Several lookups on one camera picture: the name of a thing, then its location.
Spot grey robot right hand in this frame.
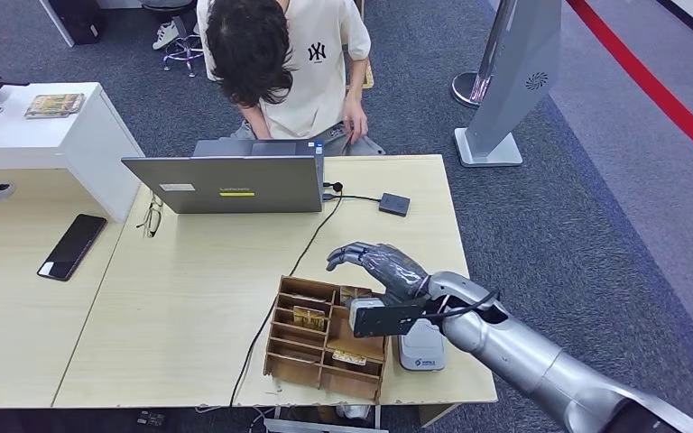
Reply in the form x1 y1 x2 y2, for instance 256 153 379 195
325 241 432 307

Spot person's left hand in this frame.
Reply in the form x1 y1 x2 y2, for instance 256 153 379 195
341 95 370 145

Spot wooden card organizer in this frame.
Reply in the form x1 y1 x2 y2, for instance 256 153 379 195
263 275 390 403

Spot person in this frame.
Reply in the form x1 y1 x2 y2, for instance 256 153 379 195
195 0 387 159

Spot grey ID card reader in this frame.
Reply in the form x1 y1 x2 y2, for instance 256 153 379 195
397 318 447 373

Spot upright gold room key card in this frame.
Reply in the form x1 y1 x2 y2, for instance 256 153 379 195
291 306 328 334

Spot flat gold room key card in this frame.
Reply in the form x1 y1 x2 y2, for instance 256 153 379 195
330 349 368 367

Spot small black box device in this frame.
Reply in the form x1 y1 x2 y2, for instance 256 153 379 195
377 192 412 218

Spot grey laptop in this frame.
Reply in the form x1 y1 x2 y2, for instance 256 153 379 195
121 139 326 215

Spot white object under table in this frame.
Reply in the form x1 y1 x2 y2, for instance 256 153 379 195
334 403 372 421

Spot grey kiosk stand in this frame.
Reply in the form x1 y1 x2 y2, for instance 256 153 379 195
452 0 563 169

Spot grey bar under table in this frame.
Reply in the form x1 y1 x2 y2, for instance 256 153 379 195
262 417 391 433

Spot white shoe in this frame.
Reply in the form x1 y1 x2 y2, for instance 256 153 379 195
152 20 180 51

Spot white desk cabinet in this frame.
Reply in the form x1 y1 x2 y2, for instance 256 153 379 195
0 82 145 224

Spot black power strip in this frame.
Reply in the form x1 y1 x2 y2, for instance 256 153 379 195
135 410 167 429

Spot black box case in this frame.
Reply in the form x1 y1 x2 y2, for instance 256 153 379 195
47 0 109 49

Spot stack of gold cards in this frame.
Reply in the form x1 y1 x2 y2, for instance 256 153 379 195
23 93 86 121

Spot black smartphone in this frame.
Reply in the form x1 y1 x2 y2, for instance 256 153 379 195
36 214 109 283

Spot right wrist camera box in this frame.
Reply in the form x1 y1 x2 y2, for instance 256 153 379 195
347 297 429 340

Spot long black power cable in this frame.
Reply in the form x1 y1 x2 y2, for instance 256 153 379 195
228 181 346 409

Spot thin black device cable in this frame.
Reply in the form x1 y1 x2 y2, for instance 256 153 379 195
321 192 382 205

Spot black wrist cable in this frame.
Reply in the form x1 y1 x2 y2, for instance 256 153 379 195
422 289 501 321

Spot chrome stanchion post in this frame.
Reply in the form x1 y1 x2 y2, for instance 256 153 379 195
449 0 517 111

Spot black frame eyeglasses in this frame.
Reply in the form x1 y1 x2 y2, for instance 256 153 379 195
135 190 164 240

